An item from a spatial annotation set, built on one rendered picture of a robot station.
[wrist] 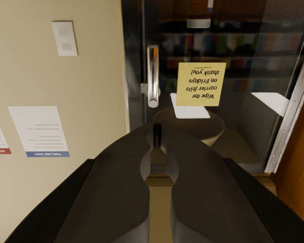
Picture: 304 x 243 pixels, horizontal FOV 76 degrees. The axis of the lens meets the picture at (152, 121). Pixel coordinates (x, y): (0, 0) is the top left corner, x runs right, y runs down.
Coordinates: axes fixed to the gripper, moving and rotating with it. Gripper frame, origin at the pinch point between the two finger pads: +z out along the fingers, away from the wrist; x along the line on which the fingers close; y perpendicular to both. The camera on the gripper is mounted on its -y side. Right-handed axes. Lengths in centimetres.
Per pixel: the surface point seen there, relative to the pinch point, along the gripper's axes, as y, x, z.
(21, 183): 73, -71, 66
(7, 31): -1, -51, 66
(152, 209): 29.9, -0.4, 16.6
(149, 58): -1.1, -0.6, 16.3
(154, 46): -2.6, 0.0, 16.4
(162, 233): 33.1, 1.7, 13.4
